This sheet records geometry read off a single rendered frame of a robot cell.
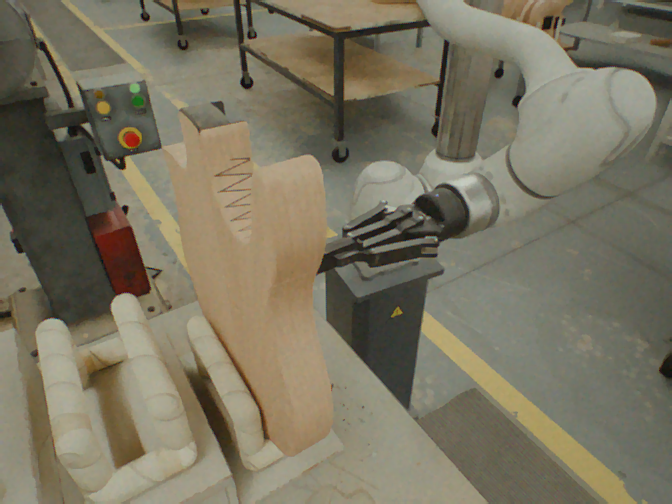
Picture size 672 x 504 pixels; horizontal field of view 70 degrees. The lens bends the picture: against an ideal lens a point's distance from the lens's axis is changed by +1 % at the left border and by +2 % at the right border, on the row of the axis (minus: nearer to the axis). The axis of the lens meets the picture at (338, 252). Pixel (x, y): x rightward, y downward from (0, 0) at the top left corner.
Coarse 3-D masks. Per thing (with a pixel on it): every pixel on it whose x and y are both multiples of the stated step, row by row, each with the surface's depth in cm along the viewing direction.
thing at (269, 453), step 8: (264, 448) 59; (272, 448) 59; (248, 456) 59; (256, 456) 59; (264, 456) 59; (272, 456) 59; (280, 456) 60; (248, 464) 59; (256, 464) 58; (264, 464) 59
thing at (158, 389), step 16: (112, 304) 58; (128, 304) 57; (128, 320) 55; (144, 320) 56; (128, 336) 54; (144, 336) 53; (128, 352) 53; (144, 352) 51; (160, 352) 53; (144, 368) 50; (160, 368) 50; (144, 384) 49; (160, 384) 48; (144, 400) 48; (160, 400) 47; (176, 400) 48; (160, 416) 47
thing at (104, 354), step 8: (120, 336) 63; (96, 344) 62; (104, 344) 62; (112, 344) 62; (120, 344) 62; (80, 352) 61; (88, 352) 61; (96, 352) 61; (104, 352) 61; (112, 352) 62; (120, 352) 62; (88, 360) 61; (96, 360) 61; (104, 360) 61; (112, 360) 62; (120, 360) 63; (88, 368) 61; (96, 368) 61
